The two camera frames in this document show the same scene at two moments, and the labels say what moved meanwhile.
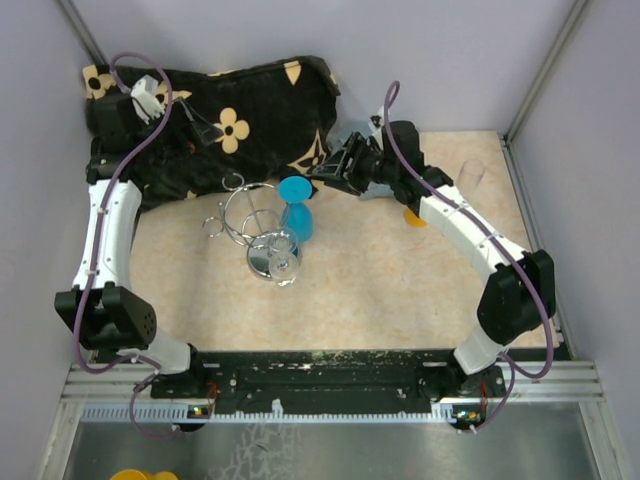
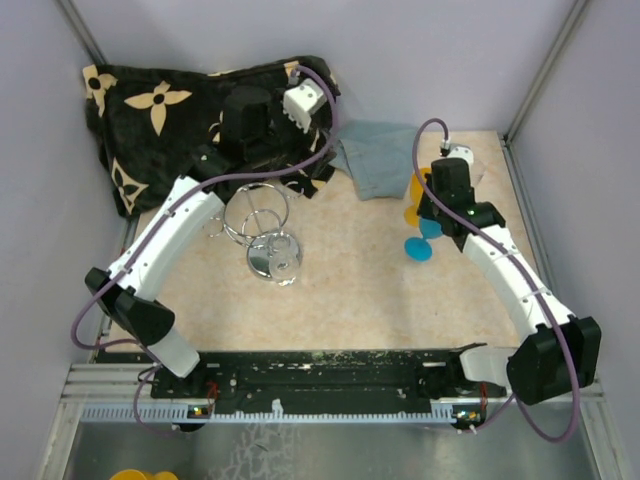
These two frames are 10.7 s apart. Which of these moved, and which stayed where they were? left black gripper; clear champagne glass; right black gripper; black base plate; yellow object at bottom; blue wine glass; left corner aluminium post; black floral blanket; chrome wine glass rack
Moved: blue wine glass; right black gripper; left black gripper
Stayed: left corner aluminium post; yellow object at bottom; black base plate; black floral blanket; chrome wine glass rack; clear champagne glass
